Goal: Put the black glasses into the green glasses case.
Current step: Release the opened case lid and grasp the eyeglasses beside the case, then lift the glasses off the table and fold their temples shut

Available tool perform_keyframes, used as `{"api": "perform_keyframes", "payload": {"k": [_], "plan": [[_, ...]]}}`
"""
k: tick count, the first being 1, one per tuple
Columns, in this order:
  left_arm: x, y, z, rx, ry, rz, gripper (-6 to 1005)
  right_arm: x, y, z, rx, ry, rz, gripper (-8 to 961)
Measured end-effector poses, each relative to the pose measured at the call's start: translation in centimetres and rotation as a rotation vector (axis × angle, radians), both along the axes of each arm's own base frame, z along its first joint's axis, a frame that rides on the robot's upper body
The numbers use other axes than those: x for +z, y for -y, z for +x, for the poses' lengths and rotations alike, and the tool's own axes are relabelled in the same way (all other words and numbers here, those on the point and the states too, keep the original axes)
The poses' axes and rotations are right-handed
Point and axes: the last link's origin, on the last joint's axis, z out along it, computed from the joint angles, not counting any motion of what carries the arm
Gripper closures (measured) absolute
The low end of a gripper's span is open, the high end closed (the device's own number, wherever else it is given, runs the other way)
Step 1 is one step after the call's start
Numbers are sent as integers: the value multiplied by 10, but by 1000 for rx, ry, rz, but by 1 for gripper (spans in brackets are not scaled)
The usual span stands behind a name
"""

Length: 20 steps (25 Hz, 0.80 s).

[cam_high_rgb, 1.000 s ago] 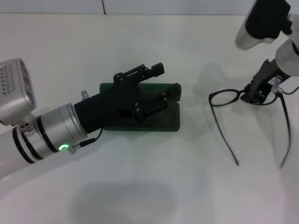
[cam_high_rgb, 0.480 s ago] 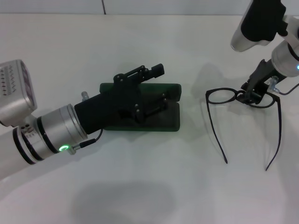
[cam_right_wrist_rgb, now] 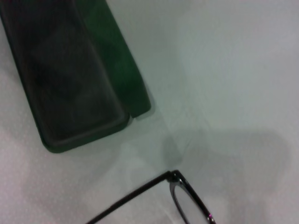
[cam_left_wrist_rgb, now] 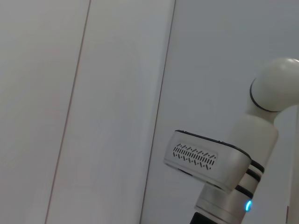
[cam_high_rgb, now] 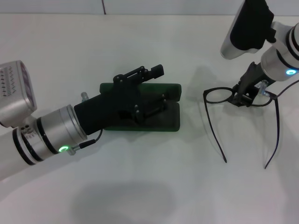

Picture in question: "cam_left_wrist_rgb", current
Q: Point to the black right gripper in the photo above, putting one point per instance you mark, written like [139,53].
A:
[210,220]

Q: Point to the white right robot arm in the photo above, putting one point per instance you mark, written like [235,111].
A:
[257,133]

